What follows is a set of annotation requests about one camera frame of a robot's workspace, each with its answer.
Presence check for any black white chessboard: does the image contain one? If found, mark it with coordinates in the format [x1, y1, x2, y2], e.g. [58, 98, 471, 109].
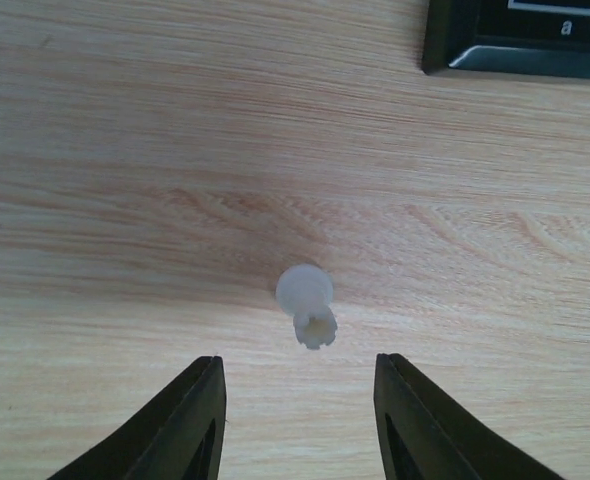
[421, 0, 590, 80]

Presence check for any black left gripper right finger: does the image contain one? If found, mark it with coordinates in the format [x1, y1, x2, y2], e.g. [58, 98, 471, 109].
[374, 353, 560, 480]

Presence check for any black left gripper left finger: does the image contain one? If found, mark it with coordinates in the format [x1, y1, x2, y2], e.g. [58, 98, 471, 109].
[52, 356, 227, 479]

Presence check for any white chess piece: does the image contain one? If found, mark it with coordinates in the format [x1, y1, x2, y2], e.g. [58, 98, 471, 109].
[275, 264, 338, 350]

